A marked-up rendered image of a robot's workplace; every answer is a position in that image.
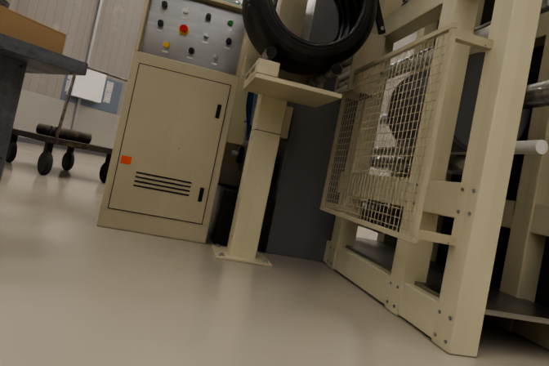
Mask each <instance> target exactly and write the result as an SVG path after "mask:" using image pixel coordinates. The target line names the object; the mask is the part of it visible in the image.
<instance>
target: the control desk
mask: <svg viewBox="0 0 549 366"><path fill-rule="evenodd" d="M247 42H248V34H247V32H246V29H245V27H244V23H243V13H242V6H241V5H238V4H235V3H232V2H227V1H224V0H145V4H144V8H143V12H142V16H141V22H140V27H139V30H138V34H137V38H136V45H135V49H134V50H135V51H134V53H133V57H132V64H131V68H130V72H129V76H128V80H127V87H126V91H125V95H124V98H123V106H122V109H121V114H120V117H119V121H118V128H117V132H116V136H115V140H114V147H113V151H112V154H111V159H110V163H109V170H108V173H107V177H106V182H105V188H104V192H103V196H102V200H101V204H100V211H99V215H98V219H97V223H96V225H97V226H102V227H107V228H112V229H117V230H126V231H131V232H137V233H142V234H151V235H156V236H161V237H167V238H172V239H181V240H186V241H191V242H196V243H206V239H207V235H208V227H209V223H210V219H211V215H212V208H213V204H214V199H215V196H216V188H217V184H218V180H219V176H220V172H221V165H222V160H223V157H224V153H225V145H226V141H227V137H228V133H229V129H230V121H231V118H232V113H233V109H234V102H235V98H236V94H237V90H238V85H239V79H240V74H241V70H242V66H243V59H244V55H245V51H246V46H247ZM122 155H124V156H128V157H132V161H131V164H125V163H120V162H121V157H122Z"/></svg>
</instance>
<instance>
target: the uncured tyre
mask: <svg viewBox="0 0 549 366"><path fill-rule="evenodd" d="M333 1H334V2H335V4H336V7H337V13H338V27H337V33H336V36H335V38H334V39H333V41H332V42H327V43H316V42H309V41H306V40H304V39H302V38H299V37H298V36H297V35H295V34H294V33H292V32H291V31H290V30H289V29H288V28H287V27H286V26H285V25H284V24H283V22H282V21H281V19H280V18H279V16H278V14H277V12H276V10H275V5H274V2H273V0H250V5H251V6H250V7H249V8H248V0H243V4H242V13H243V23H244V27H245V29H246V32H247V34H248V37H249V39H250V41H251V43H252V45H253V46H254V47H255V48H256V50H257V51H258V52H259V54H260V55H262V54H263V52H264V51H265V50H264V49H263V47H264V48H265V49H267V48H268V47H275V48H276V50H277V54H276V56H275V57H274V58H273V59H272V60H271V61H274V62H277V63H280V67H279V68H280V69H281V70H284V71H286V72H289V73H292V74H302V75H310V74H319V73H320V72H322V71H324V70H326V69H327V68H329V67H330V66H332V65H335V64H340V63H342V62H344V61H345V60H348V59H349V58H351V57H352V56H353V55H354V54H355V53H356V52H357V51H358V50H359V49H360V48H361V47H362V46H363V45H364V43H365V42H366V40H367V39H368V36H369V34H370V33H371V31H372V28H373V25H374V22H375V19H376V14H377V0H333Z"/></svg>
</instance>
